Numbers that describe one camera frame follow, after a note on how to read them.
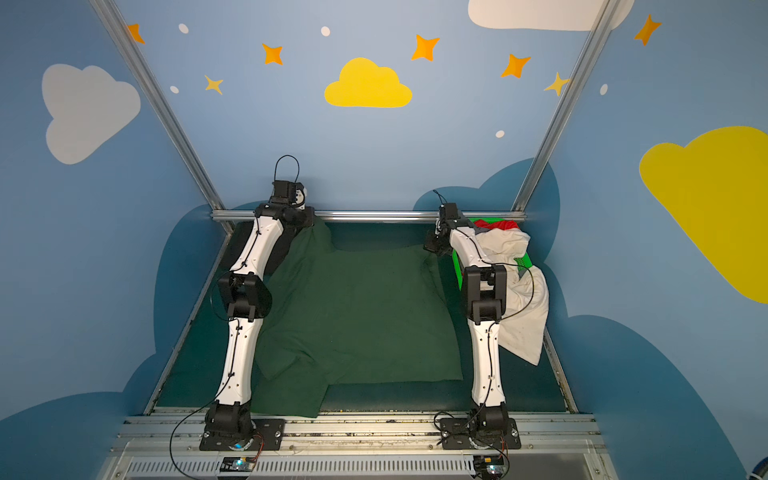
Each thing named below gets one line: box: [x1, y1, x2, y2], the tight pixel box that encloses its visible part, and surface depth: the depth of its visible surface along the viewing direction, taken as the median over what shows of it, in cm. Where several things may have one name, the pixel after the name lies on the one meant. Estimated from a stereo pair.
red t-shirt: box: [474, 219, 519, 230], surface depth 113 cm
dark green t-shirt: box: [252, 220, 463, 418], surface depth 93 cm
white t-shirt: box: [474, 227, 550, 366], surface depth 96 cm
